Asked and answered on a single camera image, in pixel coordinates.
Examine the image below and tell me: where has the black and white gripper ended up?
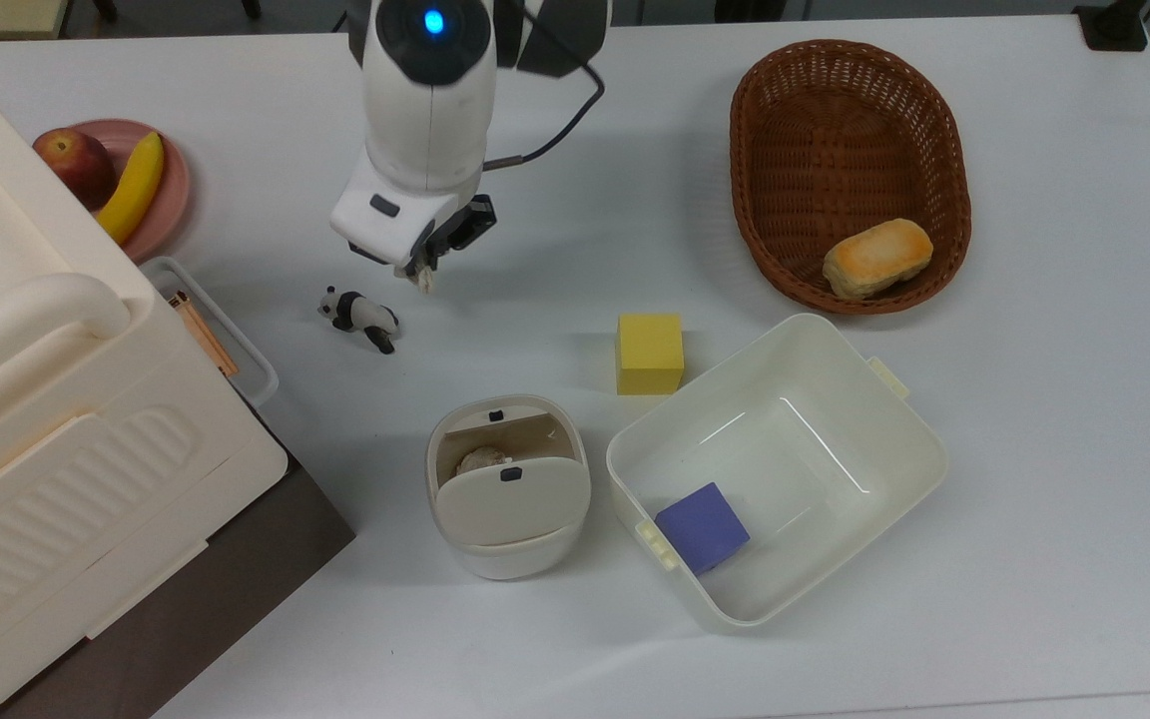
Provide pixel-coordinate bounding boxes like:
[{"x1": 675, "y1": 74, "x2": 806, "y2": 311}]
[{"x1": 329, "y1": 148, "x2": 497, "y2": 281}]

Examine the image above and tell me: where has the crumpled paper inside trash can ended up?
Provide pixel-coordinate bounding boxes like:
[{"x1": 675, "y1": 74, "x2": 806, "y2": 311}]
[{"x1": 455, "y1": 444, "x2": 512, "y2": 478}]

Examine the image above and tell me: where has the small white trash can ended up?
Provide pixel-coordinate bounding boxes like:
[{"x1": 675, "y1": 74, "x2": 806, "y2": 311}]
[{"x1": 424, "y1": 394, "x2": 593, "y2": 581}]

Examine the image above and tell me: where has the small panda toy figure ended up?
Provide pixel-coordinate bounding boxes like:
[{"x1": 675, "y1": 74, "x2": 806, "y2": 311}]
[{"x1": 316, "y1": 287, "x2": 400, "y2": 356}]

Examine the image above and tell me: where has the clear plastic tray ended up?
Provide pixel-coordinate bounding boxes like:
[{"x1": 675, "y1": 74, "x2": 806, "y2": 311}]
[{"x1": 141, "y1": 257, "x2": 280, "y2": 408}]

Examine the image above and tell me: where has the orange pencil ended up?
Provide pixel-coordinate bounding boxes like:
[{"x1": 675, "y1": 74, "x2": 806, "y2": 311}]
[
  {"x1": 169, "y1": 294, "x2": 233, "y2": 378},
  {"x1": 179, "y1": 291, "x2": 240, "y2": 377}
]

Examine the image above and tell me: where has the pink plate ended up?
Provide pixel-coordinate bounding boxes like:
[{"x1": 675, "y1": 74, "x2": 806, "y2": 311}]
[{"x1": 66, "y1": 119, "x2": 192, "y2": 264}]

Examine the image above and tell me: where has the yellow foam cube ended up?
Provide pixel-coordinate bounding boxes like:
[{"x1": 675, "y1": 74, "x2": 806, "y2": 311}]
[{"x1": 617, "y1": 313, "x2": 686, "y2": 396}]

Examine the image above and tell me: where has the yellow banana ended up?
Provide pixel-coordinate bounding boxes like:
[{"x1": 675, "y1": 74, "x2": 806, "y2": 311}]
[{"x1": 96, "y1": 132, "x2": 165, "y2": 246}]

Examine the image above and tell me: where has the red apple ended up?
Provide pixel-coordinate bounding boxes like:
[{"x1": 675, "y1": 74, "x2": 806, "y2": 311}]
[{"x1": 33, "y1": 128, "x2": 119, "y2": 211}]

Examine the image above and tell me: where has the dark brown board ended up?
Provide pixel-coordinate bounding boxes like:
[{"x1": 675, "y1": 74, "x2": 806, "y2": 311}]
[{"x1": 0, "y1": 461, "x2": 356, "y2": 719}]

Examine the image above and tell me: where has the purple foam cube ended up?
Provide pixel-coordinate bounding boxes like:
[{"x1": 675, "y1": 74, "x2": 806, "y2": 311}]
[{"x1": 655, "y1": 482, "x2": 752, "y2": 576}]

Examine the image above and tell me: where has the large cream plastic cabinet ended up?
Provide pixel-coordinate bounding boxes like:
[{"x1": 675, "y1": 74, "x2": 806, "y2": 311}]
[{"x1": 0, "y1": 40, "x2": 288, "y2": 710}]

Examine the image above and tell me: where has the brown wicker basket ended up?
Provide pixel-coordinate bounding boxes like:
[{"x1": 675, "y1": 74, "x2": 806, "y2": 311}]
[{"x1": 730, "y1": 39, "x2": 972, "y2": 316}]

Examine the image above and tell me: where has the white plastic storage bin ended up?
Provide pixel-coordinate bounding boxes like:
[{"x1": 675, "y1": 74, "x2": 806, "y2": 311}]
[{"x1": 606, "y1": 314, "x2": 948, "y2": 631}]

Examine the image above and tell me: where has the golden bread loaf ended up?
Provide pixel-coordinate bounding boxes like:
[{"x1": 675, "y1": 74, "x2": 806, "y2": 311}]
[{"x1": 823, "y1": 219, "x2": 934, "y2": 301}]

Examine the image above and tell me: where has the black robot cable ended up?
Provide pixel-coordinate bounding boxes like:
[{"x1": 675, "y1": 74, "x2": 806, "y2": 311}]
[{"x1": 482, "y1": 0, "x2": 606, "y2": 171}]

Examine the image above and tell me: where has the black mount base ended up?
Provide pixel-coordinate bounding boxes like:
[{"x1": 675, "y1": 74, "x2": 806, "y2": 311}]
[{"x1": 1073, "y1": 0, "x2": 1150, "y2": 52}]

